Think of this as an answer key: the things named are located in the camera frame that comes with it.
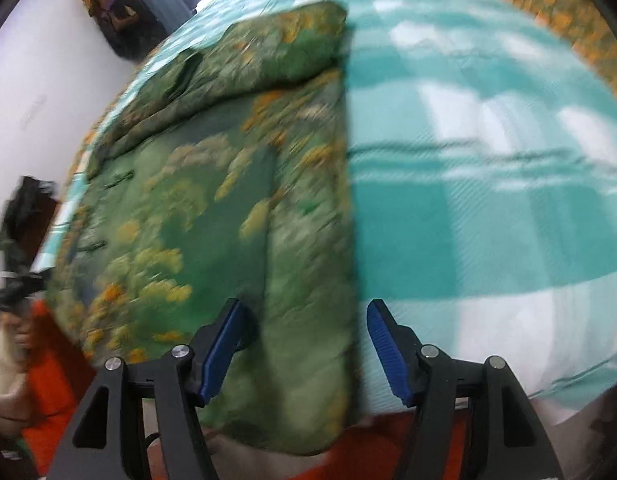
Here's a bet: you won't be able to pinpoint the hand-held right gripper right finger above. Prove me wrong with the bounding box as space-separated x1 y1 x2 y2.
367 299 564 480

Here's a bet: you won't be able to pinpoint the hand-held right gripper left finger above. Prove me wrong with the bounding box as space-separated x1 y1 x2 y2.
47 298 249 480

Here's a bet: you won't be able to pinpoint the green floral padded jacket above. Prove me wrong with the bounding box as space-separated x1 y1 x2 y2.
43 0 361 456

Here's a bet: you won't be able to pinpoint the dark hanging clothes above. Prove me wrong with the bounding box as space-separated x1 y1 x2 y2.
91 0 165 59

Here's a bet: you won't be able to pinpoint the person's left hand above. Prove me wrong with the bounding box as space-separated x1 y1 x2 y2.
9 312 38 357

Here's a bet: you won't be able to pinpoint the dark cloth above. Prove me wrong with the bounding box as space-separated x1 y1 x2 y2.
0 175 56 261

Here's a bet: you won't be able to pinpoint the white fleece cloth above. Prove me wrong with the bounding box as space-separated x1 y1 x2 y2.
0 329 33 427

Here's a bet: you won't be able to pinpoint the teal checked blanket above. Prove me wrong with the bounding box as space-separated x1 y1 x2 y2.
38 0 617 411

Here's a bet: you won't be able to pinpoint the orange floral bedsheet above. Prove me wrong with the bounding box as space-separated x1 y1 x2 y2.
68 125 99 176

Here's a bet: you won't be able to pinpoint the orange floral quilt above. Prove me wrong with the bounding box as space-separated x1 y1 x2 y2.
428 0 617 126

